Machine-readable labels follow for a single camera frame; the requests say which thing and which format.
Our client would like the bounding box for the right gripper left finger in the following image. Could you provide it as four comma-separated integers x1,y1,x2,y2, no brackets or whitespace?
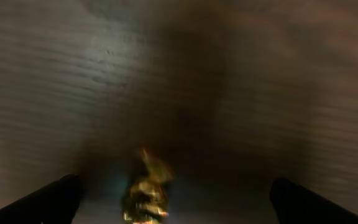
0,173,84,224

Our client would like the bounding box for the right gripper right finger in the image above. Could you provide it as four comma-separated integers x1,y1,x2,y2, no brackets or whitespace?
268,176,358,224

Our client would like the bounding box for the gold candy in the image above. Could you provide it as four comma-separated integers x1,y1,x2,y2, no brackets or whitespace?
120,146,176,224

